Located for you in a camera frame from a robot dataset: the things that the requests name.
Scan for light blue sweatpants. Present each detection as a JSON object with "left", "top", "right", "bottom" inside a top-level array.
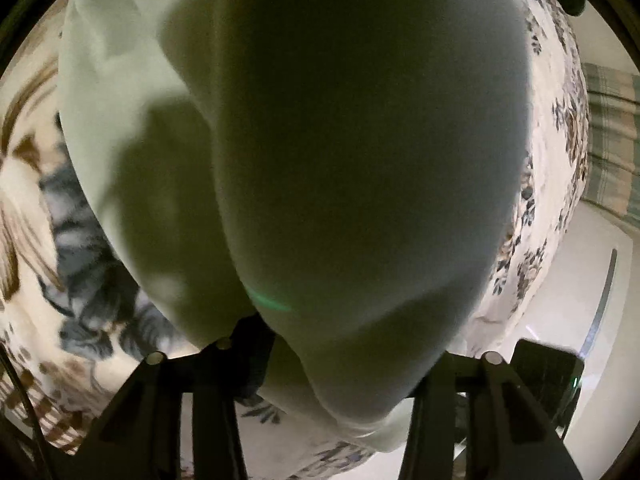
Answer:
[{"left": 58, "top": 0, "right": 529, "bottom": 451}]

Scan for black device with green light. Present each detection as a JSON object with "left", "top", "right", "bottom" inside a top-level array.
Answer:
[{"left": 510, "top": 339, "right": 585, "bottom": 440}]

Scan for floral cream bed blanket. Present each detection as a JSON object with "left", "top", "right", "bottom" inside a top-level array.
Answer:
[{"left": 1, "top": 0, "right": 588, "bottom": 457}]

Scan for green plaid curtain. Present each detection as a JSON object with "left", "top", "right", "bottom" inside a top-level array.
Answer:
[{"left": 582, "top": 63, "right": 639, "bottom": 230}]

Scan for black cable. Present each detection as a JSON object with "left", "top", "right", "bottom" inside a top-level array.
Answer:
[{"left": 0, "top": 343, "right": 54, "bottom": 480}]

